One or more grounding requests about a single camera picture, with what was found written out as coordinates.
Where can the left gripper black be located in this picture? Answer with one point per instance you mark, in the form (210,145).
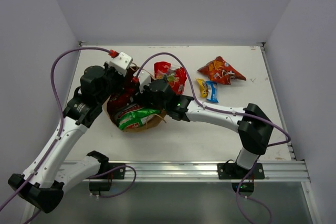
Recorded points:
(122,83)

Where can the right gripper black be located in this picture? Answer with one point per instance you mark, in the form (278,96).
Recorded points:
(140,97)

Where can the brown paper bag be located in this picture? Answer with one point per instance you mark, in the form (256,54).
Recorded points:
(130,89)

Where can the red Skittles candy pack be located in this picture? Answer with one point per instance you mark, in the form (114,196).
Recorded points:
(173,75)

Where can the yellow M&M candy pack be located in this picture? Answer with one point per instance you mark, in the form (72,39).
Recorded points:
(202,87)

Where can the blue white snack pack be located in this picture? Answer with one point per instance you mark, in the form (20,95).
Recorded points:
(212,92)

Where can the red Doritos chip bag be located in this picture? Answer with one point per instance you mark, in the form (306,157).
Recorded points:
(220,71)

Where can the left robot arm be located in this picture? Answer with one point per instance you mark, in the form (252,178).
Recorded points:
(42,184)

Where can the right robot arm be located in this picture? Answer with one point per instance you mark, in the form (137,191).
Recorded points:
(251,123)

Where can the green chip bag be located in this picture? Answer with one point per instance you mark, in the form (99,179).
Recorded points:
(135,117)

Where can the red KitKat candy pack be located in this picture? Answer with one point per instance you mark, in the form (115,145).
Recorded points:
(118,106)

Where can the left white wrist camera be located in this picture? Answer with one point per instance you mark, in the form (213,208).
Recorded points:
(120,61)

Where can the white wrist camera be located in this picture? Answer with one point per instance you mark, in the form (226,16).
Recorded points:
(143,78)
(120,61)

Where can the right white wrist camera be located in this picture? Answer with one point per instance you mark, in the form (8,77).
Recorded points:
(143,78)

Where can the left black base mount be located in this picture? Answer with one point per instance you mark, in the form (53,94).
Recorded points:
(102,181)

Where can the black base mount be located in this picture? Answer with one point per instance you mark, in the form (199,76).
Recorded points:
(102,181)
(231,171)

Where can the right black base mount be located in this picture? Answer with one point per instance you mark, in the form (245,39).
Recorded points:
(231,171)

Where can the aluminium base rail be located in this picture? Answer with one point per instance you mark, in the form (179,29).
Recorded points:
(193,171)

